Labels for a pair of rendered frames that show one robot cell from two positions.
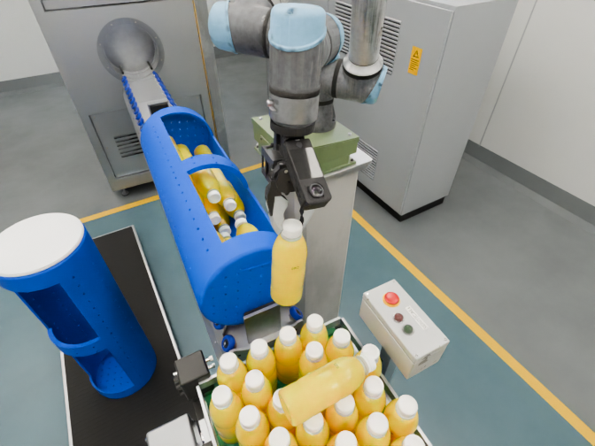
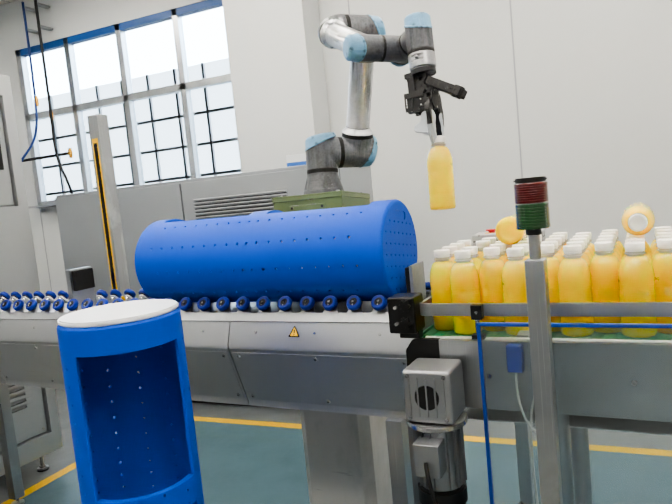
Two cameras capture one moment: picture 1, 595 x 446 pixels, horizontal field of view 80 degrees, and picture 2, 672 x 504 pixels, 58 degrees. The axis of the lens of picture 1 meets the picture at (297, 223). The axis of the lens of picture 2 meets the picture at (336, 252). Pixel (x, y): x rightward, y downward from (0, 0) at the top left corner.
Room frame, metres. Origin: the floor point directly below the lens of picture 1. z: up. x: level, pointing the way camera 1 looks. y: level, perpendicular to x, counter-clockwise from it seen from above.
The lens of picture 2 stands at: (-0.71, 1.25, 1.26)
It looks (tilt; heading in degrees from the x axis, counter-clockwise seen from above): 5 degrees down; 324
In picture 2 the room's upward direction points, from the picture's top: 6 degrees counter-clockwise
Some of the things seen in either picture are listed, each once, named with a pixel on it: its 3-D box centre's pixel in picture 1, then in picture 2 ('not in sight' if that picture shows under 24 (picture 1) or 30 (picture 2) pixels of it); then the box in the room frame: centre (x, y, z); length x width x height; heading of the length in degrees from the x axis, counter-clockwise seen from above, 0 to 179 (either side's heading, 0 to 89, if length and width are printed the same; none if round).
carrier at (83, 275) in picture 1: (90, 319); (142, 486); (0.79, 0.83, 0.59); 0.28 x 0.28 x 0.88
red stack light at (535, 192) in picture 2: not in sight; (531, 192); (0.02, 0.24, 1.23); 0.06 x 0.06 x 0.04
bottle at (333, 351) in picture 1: (338, 357); not in sight; (0.42, -0.10, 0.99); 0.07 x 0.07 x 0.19
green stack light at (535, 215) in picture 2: not in sight; (532, 215); (0.02, 0.24, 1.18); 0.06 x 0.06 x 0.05
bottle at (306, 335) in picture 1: (313, 343); not in sight; (0.46, -0.04, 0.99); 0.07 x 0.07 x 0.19
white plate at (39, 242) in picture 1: (35, 242); (119, 312); (0.79, 0.83, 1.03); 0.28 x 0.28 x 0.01
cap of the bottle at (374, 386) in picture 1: (374, 386); not in sight; (0.31, -0.16, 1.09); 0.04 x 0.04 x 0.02
